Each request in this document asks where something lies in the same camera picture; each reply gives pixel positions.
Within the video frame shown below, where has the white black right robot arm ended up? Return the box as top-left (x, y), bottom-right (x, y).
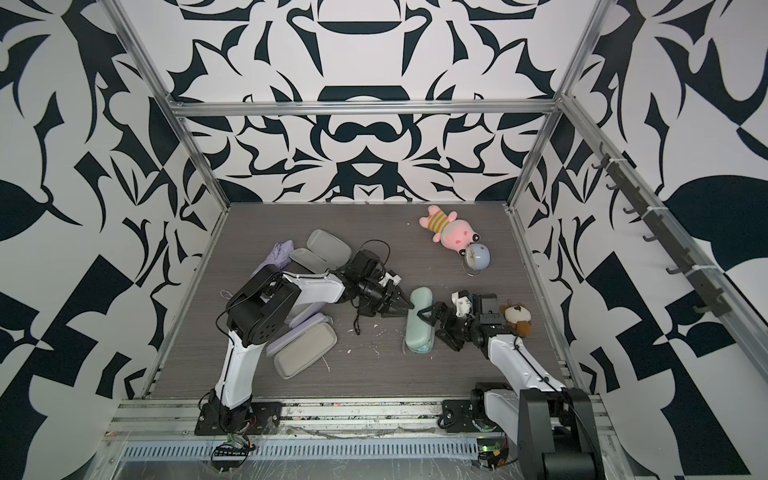
top-left (414, 292), bottom-right (606, 479)

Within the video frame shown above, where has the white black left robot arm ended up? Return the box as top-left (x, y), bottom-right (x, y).
top-left (209, 265), bottom-right (413, 424)

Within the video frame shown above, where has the lavender open umbrella case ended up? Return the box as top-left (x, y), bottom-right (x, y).
top-left (266, 312), bottom-right (338, 380)

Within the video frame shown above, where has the lavender folded umbrella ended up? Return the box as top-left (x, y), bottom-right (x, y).
top-left (250, 240), bottom-right (294, 278)

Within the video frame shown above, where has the brown white plush dog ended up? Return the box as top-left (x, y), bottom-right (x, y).
top-left (502, 303), bottom-right (532, 338)

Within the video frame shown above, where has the blue round alarm clock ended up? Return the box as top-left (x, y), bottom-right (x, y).
top-left (462, 242), bottom-right (491, 277)

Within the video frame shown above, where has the pink plush pig toy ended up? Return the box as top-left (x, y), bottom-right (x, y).
top-left (419, 205), bottom-right (480, 255)

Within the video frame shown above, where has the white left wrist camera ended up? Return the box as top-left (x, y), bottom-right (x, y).
top-left (379, 270), bottom-right (402, 286)

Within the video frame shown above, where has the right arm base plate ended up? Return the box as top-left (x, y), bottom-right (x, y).
top-left (437, 399), bottom-right (500, 433)

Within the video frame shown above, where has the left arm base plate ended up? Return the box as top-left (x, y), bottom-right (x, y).
top-left (194, 401), bottom-right (283, 436)

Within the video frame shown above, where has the white perforated cable tray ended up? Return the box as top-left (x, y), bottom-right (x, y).
top-left (122, 438), bottom-right (479, 462)

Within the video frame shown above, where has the black wall hook rail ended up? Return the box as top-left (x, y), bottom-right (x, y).
top-left (593, 145), bottom-right (733, 317)

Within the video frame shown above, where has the aluminium cage frame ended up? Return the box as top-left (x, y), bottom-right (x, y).
top-left (98, 0), bottom-right (768, 385)

